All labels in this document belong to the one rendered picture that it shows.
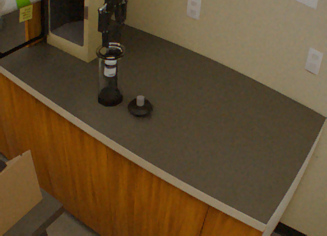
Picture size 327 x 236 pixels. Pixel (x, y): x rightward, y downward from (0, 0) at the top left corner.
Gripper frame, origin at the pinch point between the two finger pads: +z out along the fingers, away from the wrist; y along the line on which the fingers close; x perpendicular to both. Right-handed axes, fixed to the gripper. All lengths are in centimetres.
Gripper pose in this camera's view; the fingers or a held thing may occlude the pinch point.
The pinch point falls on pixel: (111, 36)
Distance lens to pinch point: 147.1
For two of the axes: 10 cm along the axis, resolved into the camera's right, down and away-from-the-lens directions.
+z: -0.8, 7.7, 6.4
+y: -5.9, 4.8, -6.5
